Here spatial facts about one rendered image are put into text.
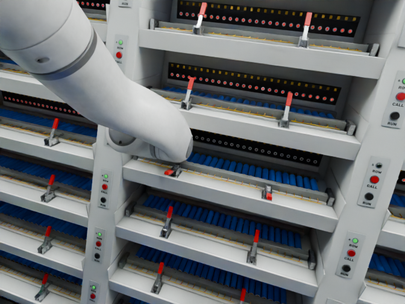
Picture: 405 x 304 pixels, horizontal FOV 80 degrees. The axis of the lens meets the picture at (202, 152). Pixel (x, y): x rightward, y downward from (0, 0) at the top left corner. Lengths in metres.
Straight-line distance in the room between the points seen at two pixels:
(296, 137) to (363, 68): 0.21
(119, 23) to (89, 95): 0.47
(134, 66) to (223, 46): 0.25
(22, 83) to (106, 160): 0.37
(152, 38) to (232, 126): 0.32
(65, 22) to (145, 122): 0.17
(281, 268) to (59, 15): 0.73
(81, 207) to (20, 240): 0.31
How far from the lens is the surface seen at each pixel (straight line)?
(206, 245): 0.78
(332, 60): 0.68
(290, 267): 0.80
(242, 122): 0.64
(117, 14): 0.79
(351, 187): 0.70
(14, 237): 1.18
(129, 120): 0.39
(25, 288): 1.25
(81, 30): 0.30
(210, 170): 0.71
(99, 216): 0.85
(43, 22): 0.28
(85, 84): 0.33
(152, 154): 0.50
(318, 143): 0.66
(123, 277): 0.94
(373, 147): 0.69
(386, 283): 0.90
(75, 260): 1.02
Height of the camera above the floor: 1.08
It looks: 10 degrees down
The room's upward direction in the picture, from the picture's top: 10 degrees clockwise
